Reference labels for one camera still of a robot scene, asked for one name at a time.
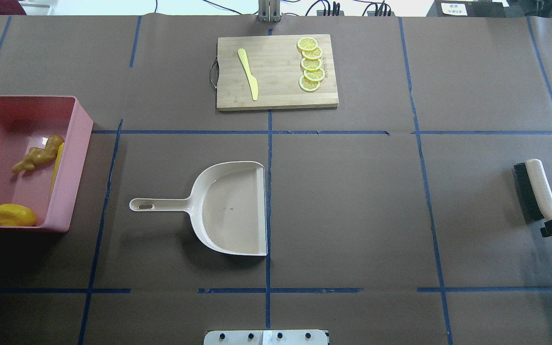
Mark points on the lemon slice five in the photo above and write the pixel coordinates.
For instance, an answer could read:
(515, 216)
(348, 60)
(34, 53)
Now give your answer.
(308, 85)

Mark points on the lemon slice two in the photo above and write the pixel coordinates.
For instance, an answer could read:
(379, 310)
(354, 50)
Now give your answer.
(314, 54)

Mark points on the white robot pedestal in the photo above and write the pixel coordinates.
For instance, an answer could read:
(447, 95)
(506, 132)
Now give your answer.
(267, 337)

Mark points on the yellow corn cob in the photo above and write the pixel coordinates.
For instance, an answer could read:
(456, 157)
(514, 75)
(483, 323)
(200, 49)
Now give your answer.
(56, 167)

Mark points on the lemon slice four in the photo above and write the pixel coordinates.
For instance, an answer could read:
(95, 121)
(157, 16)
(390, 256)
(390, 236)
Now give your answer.
(315, 75)

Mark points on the beige plastic dustpan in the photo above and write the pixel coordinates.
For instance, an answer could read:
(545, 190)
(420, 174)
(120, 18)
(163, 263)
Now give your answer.
(226, 205)

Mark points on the pink plastic bin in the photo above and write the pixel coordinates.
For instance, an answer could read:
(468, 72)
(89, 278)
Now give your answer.
(26, 122)

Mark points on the lemon slice three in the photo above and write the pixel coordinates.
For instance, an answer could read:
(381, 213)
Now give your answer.
(311, 64)

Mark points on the beige hand brush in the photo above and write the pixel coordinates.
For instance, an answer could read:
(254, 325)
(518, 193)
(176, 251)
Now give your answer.
(534, 190)

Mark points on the yellow plastic knife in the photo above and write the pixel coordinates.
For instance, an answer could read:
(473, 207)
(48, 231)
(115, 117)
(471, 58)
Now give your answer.
(252, 80)

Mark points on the lemon slice one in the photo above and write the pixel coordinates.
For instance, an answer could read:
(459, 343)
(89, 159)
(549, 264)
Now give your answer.
(307, 44)

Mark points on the yellow toy potato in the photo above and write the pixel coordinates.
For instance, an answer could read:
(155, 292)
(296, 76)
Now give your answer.
(12, 215)

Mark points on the aluminium frame post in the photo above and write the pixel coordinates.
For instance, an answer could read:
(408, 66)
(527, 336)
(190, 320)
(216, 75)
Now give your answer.
(269, 11)

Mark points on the tan toy ginger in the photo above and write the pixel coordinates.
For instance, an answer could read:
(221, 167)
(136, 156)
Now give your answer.
(38, 156)

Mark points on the black power box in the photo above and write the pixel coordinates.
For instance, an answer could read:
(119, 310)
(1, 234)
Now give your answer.
(466, 8)

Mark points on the wooden cutting board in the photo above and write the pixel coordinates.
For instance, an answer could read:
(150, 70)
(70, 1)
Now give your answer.
(275, 62)

